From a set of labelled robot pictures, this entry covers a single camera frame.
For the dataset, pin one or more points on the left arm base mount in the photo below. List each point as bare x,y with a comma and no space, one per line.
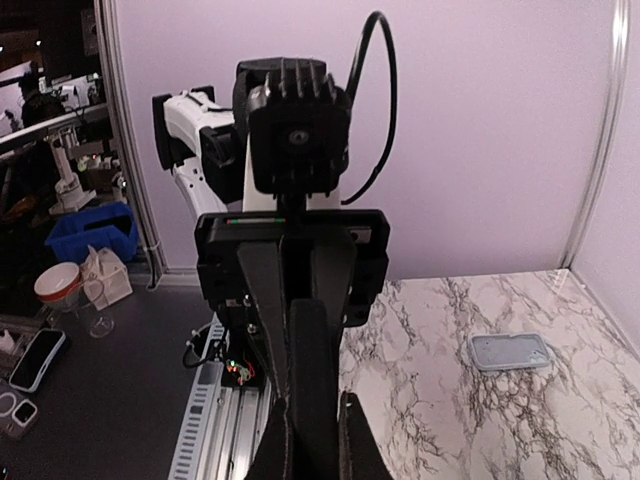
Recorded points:
235,370

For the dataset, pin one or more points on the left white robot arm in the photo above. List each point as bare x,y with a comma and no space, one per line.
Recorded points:
205,146

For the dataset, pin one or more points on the left aluminium frame post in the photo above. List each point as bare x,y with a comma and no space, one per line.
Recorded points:
122,125

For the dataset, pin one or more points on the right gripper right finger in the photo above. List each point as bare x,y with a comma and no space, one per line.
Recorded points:
359,456

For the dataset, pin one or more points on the blue plastic bin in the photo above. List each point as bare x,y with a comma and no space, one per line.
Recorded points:
110,226

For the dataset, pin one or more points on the clear drinking glass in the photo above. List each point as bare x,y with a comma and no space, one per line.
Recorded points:
91,309

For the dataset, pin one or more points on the black phone teal edge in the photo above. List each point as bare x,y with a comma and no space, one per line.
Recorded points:
313,392

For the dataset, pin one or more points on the front aluminium rail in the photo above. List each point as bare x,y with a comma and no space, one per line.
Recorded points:
221,428

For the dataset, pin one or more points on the white tissue box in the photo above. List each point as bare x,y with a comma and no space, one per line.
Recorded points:
106,279

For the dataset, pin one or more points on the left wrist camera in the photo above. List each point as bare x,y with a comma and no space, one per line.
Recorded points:
298,123

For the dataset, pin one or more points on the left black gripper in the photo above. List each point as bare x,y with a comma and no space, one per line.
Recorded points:
263,261

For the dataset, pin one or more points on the white bowl outside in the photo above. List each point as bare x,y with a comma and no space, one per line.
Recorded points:
54,285

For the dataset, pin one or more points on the phone on outside desk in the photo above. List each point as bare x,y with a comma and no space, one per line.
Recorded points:
31,369

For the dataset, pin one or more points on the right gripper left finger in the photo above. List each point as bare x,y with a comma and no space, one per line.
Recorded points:
274,456

